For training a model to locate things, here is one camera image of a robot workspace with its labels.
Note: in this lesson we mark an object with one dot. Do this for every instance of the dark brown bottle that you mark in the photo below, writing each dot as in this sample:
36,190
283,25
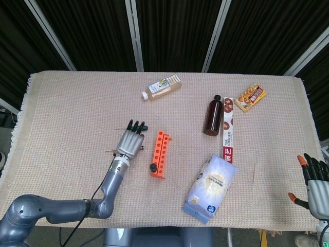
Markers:
213,118

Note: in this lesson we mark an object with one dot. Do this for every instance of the clear juice bottle white cap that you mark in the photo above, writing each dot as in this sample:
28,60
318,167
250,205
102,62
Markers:
164,88

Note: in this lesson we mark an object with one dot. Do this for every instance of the yellow snack box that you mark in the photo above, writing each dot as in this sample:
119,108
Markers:
249,97

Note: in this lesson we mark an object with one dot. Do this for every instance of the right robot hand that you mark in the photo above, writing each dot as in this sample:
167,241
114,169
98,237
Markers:
318,195

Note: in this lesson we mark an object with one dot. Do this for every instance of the long white baking paper box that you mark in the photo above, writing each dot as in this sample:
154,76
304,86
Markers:
228,128

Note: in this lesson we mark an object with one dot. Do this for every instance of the white table leg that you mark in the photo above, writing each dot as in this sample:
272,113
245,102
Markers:
230,238

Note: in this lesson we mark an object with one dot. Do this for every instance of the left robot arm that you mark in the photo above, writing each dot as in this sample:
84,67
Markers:
113,180

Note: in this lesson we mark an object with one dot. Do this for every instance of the orange tool holder rack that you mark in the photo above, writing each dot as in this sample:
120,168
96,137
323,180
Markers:
160,154

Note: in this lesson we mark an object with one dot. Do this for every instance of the grey robot torso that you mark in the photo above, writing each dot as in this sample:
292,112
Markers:
154,238

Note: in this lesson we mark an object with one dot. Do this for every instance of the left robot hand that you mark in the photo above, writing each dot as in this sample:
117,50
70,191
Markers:
129,144

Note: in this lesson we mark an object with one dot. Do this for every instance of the grey metal partition post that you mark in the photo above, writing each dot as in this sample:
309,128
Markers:
308,51
216,36
51,36
135,36

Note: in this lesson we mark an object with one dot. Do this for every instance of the blue white tissue pack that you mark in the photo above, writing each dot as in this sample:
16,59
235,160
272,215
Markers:
210,185

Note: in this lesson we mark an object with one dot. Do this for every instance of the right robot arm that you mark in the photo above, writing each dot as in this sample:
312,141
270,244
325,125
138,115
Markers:
323,231

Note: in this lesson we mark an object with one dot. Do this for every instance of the dark pleated curtain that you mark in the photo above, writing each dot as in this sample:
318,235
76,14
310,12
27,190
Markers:
97,31

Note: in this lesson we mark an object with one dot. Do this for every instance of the large green black screwdriver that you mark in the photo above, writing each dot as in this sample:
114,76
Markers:
153,167

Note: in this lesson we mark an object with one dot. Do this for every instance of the beige woven tablecloth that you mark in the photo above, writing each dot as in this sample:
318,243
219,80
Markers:
64,115

